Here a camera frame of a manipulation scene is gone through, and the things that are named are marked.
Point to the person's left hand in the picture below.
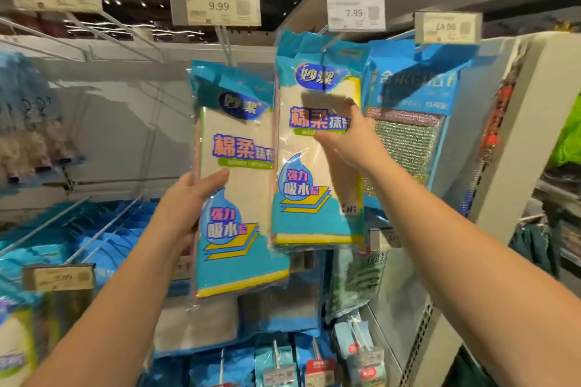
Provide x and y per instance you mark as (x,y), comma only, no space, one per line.
(186,205)

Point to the person's right hand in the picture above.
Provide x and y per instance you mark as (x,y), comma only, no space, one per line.
(359,146)

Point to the hung scouring pad packet bunch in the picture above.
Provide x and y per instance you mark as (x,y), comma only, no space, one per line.
(408,137)

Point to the blue steel-cloth packets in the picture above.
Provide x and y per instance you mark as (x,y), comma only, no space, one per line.
(281,300)

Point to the blue antibacterial cloth packets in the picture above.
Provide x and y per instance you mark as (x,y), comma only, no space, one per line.
(27,260)

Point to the person's right forearm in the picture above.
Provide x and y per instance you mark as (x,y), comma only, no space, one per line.
(472,273)

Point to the metal peg hook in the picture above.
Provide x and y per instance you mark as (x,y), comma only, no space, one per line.
(118,36)
(104,228)
(45,223)
(222,42)

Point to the yellowish price tag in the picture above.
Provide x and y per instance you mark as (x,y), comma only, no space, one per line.
(59,278)
(381,239)

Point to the clear packets with green print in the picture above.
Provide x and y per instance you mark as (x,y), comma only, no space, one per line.
(354,278)

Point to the hanging red clip strip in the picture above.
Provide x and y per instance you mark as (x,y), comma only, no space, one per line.
(495,119)

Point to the clear grey price tag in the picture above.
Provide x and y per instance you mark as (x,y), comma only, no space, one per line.
(448,28)

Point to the striped sponge packets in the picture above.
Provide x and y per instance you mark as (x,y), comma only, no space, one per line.
(236,369)

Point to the hanging bright green bags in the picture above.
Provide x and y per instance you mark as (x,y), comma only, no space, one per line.
(567,133)

